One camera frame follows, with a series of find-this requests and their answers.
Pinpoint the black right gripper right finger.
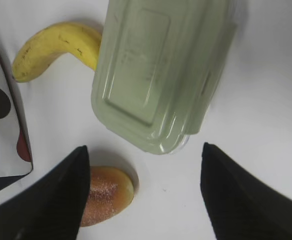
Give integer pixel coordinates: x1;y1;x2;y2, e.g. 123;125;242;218
201;142;292;240

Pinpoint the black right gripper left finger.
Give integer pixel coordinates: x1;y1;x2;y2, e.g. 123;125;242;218
0;145;90;240

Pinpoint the navy blue lunch bag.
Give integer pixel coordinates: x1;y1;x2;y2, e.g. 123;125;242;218
0;42;34;211

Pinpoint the brown bread roll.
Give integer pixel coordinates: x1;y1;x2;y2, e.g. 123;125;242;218
80;166;134;227

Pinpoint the yellow banana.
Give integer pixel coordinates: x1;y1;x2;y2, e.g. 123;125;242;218
11;21;102;83

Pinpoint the green lid glass container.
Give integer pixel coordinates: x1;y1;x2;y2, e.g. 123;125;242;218
91;0;239;155

